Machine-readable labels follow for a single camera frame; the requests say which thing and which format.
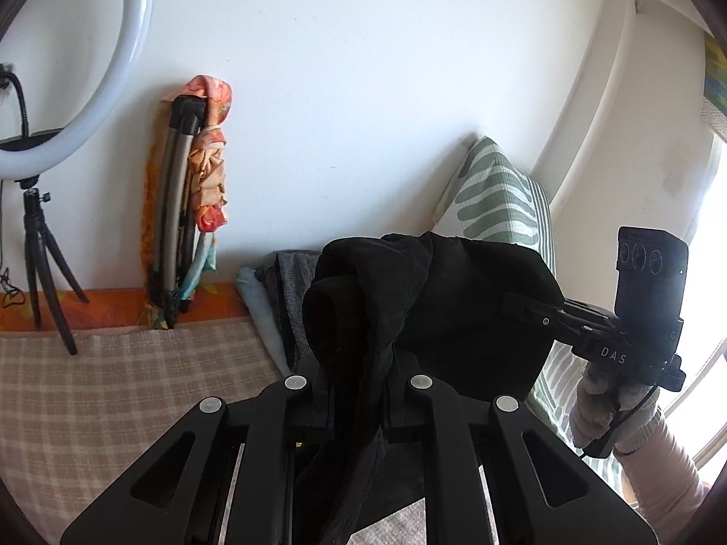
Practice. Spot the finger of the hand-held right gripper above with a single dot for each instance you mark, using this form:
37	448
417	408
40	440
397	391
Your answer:
539	318

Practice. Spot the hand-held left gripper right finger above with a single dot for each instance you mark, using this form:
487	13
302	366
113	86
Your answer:
431	404

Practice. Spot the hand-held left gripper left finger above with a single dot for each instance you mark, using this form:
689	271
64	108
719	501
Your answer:
284	404

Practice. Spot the black pants with yellow stripes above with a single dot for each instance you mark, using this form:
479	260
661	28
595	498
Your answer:
454	306

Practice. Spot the folded grey tweed pants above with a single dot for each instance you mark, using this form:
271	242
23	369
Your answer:
295	295

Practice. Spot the person's right hand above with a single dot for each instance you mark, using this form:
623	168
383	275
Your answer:
590	409

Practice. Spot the bright window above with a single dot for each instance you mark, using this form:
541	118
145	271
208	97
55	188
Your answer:
710	295

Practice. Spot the green patterned white pillow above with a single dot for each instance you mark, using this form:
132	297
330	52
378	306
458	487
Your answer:
494	193

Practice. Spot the beige checkered blanket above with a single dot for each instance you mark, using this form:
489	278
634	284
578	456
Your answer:
113	386

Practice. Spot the floral orange scarf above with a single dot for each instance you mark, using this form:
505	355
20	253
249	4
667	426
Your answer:
210	181

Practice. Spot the folded chair with orange cloth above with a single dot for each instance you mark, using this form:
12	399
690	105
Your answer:
170	193

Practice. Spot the small black tripod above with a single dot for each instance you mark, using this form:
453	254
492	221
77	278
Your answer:
37	250

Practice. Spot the colourful wall picture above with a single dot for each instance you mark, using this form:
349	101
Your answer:
715	79

